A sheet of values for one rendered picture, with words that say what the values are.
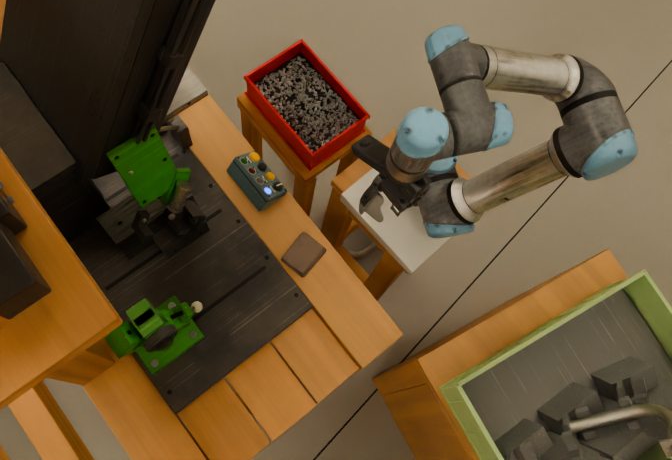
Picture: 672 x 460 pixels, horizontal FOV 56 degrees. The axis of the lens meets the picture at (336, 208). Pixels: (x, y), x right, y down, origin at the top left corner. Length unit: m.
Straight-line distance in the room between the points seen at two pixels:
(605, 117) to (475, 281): 1.47
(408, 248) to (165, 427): 0.76
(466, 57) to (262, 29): 2.04
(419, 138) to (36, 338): 0.64
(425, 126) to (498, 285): 1.80
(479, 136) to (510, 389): 0.90
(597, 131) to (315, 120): 0.82
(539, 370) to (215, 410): 0.85
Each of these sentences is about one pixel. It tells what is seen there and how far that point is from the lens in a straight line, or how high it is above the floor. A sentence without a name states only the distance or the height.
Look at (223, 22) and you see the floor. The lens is 3.07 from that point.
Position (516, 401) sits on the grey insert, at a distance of 1.78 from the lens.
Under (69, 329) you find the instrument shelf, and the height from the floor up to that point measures 1.54.
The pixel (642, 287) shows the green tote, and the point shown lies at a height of 0.92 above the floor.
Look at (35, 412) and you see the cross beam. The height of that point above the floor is 1.27.
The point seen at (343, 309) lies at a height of 0.90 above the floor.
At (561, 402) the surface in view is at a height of 0.88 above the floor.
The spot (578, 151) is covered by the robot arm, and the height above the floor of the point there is 1.40.
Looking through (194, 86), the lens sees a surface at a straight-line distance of 1.59.
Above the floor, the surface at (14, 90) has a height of 1.24.
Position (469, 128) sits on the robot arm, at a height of 1.62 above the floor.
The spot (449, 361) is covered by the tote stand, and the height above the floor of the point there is 0.79.
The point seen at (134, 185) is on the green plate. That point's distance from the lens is 1.48.
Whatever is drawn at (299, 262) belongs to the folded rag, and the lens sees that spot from 1.62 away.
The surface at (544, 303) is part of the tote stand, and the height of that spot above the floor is 0.79.
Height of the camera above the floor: 2.50
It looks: 70 degrees down
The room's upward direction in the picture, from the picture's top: 17 degrees clockwise
